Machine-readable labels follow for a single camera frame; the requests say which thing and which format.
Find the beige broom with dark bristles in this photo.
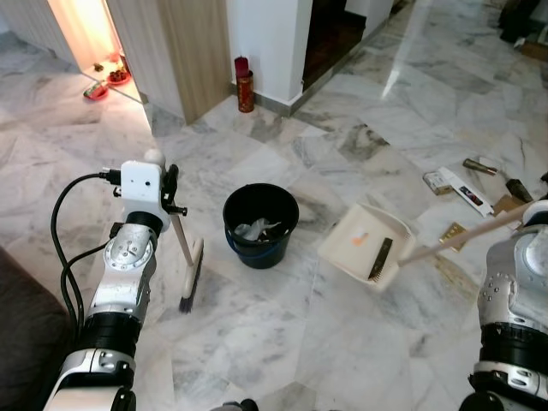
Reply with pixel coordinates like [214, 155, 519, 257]
[143, 147, 206, 314]

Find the beige plastic dustpan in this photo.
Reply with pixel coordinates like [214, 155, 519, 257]
[317, 202, 533, 295]

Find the long dark brown box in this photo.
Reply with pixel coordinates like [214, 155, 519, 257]
[366, 237, 395, 282]

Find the crumpled white trash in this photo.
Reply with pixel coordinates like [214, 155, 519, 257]
[233, 217, 283, 242]

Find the black bucket with blue band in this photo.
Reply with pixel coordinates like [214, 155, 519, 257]
[222, 182, 301, 271]

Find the red and gold can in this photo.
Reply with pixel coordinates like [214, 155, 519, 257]
[233, 55, 257, 115]

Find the red offering dish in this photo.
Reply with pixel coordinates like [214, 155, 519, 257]
[82, 81, 110, 102]
[104, 56, 134, 86]

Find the light wood panel cabinet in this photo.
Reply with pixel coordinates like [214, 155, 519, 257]
[0, 0, 234, 131]

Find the short dark brown box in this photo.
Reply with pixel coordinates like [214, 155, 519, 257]
[505, 177, 533, 203]

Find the flat brown cardboard box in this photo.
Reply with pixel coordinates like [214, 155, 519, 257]
[492, 195, 527, 217]

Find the long brown cardboard carton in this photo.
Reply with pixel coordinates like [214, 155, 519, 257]
[516, 39, 548, 63]

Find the metallic cylinder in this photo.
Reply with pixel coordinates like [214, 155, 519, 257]
[463, 158, 499, 176]

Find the long white red-printed box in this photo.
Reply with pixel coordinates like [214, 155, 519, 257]
[452, 180, 496, 217]

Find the black robot left foot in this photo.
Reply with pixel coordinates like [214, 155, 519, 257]
[212, 397, 259, 411]

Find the black upright object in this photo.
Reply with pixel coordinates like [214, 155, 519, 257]
[499, 0, 540, 45]

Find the gold paper box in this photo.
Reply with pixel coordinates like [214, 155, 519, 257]
[438, 221, 468, 252]

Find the small white beige box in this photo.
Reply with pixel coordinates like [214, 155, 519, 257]
[424, 170, 455, 196]

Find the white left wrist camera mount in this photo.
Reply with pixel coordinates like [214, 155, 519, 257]
[119, 160, 170, 230]

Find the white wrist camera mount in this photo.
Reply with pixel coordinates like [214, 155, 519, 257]
[521, 199, 548, 225]
[119, 160, 170, 230]

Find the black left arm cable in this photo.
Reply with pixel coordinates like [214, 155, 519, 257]
[49, 170, 122, 339]

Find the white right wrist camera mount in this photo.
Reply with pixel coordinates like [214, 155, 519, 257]
[521, 199, 548, 225]

